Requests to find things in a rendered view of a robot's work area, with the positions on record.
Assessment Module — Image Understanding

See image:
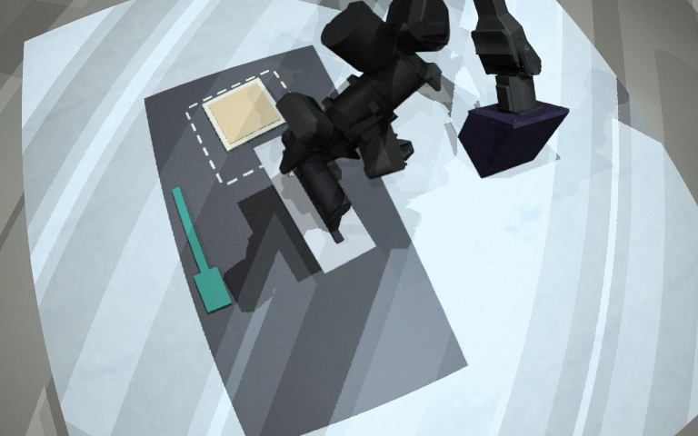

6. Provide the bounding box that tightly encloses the cream square tile with dark square mark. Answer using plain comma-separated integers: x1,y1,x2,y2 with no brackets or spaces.
203,77,287,153

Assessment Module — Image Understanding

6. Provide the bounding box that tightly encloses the teal trowel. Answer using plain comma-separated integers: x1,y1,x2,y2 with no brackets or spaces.
172,186,232,313

